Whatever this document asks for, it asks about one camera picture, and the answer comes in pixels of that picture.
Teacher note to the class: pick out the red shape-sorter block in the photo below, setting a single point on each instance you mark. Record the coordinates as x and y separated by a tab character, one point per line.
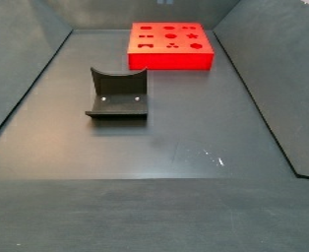
169	46

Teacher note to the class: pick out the black curved holder stand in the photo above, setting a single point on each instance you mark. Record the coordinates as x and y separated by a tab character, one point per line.
121	89

